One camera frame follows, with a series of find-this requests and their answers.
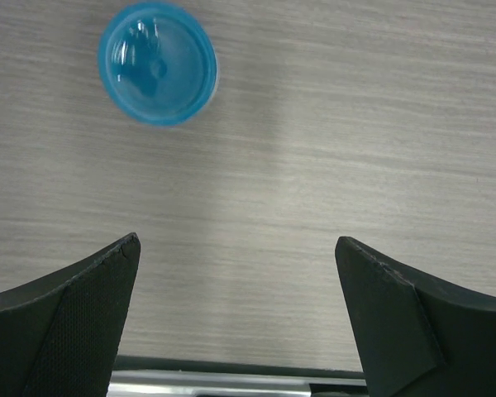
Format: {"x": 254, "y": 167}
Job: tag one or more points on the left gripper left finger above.
{"x": 59, "y": 334}

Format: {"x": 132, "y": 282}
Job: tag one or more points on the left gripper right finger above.
{"x": 416, "y": 334}

